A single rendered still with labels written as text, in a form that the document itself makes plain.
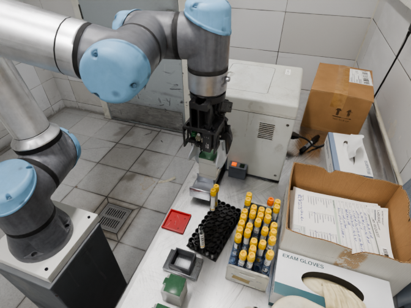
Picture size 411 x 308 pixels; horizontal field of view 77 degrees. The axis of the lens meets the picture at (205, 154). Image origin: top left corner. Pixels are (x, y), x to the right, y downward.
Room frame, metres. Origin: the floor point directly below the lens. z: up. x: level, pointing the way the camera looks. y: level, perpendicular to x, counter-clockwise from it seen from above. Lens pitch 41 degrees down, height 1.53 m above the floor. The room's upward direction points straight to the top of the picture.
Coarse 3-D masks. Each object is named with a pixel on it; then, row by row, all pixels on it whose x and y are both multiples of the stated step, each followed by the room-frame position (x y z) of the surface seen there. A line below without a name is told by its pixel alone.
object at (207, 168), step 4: (200, 160) 0.47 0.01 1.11; (204, 160) 0.47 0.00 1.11; (208, 160) 0.46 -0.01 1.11; (200, 164) 0.47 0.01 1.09; (204, 164) 0.47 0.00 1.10; (208, 164) 0.46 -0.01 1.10; (212, 164) 0.46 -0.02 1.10; (200, 168) 0.47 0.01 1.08; (204, 168) 0.47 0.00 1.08; (208, 168) 0.46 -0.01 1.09; (212, 168) 0.46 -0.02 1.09; (216, 168) 0.46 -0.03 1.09; (200, 172) 0.47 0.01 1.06; (204, 172) 0.47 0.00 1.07; (208, 172) 0.46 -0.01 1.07; (212, 172) 0.46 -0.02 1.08; (216, 172) 0.46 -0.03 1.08; (204, 176) 0.47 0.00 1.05; (208, 176) 0.46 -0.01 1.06; (212, 176) 0.46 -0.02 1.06; (216, 176) 0.46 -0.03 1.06
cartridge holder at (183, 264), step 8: (176, 248) 0.35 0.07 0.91; (168, 256) 0.34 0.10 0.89; (176, 256) 0.34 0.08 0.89; (184, 256) 0.34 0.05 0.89; (192, 256) 0.33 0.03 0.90; (168, 264) 0.31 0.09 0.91; (176, 264) 0.32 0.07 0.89; (184, 264) 0.32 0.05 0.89; (192, 264) 0.31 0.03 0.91; (200, 264) 0.32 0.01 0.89; (176, 272) 0.30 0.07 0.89; (184, 272) 0.29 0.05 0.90; (192, 272) 0.30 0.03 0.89
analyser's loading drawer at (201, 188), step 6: (198, 174) 0.58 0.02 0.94; (198, 180) 0.58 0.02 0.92; (204, 180) 0.58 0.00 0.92; (210, 180) 0.57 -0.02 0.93; (216, 180) 0.58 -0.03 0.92; (192, 186) 0.56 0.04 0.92; (198, 186) 0.56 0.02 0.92; (204, 186) 0.56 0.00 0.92; (210, 186) 0.56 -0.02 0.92; (192, 192) 0.53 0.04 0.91; (198, 192) 0.53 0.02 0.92; (204, 192) 0.52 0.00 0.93; (204, 198) 0.52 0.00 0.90
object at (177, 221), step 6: (174, 210) 0.49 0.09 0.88; (168, 216) 0.47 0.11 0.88; (174, 216) 0.47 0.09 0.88; (180, 216) 0.47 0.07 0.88; (186, 216) 0.47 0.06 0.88; (168, 222) 0.45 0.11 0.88; (174, 222) 0.45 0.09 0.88; (180, 222) 0.45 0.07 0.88; (186, 222) 0.44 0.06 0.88; (162, 228) 0.43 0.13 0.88; (168, 228) 0.43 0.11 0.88; (174, 228) 0.43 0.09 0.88; (180, 228) 0.43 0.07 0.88
